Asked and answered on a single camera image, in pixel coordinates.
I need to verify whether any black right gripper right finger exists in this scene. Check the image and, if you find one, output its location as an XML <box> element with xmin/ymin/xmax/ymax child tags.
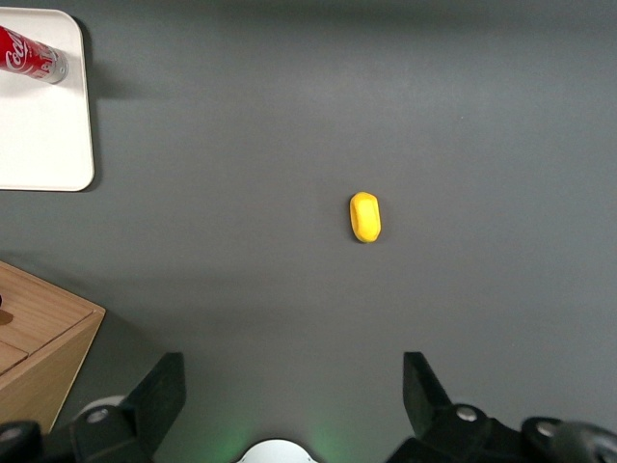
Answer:
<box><xmin>385</xmin><ymin>351</ymin><xmax>525</xmax><ymax>463</ymax></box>

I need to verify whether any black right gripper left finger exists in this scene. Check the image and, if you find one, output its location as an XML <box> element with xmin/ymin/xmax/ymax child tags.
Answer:
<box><xmin>70</xmin><ymin>351</ymin><xmax>188</xmax><ymax>463</ymax></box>

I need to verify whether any white rectangular tray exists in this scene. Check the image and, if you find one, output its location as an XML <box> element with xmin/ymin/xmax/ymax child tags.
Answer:
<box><xmin>0</xmin><ymin>7</ymin><xmax>95</xmax><ymax>193</ymax></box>

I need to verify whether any yellow toy lemon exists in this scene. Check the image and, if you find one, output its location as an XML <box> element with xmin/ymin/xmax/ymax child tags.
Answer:
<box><xmin>348</xmin><ymin>191</ymin><xmax>383</xmax><ymax>244</ymax></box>

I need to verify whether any wooden two-drawer cabinet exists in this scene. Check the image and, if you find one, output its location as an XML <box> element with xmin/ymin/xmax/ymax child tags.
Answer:
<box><xmin>0</xmin><ymin>259</ymin><xmax>107</xmax><ymax>435</ymax></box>

